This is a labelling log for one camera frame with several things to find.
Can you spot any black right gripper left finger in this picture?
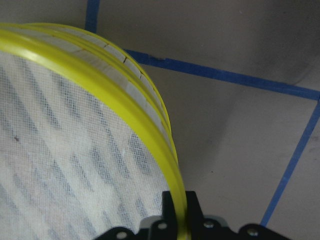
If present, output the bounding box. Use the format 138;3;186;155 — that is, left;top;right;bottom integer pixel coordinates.
148;191;178;240

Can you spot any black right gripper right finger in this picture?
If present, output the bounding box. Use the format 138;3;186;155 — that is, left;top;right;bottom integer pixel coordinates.
185;191;203;240

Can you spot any yellow steamer basket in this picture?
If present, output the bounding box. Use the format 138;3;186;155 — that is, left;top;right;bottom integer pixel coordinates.
24;22;173;137
0;23;188;240

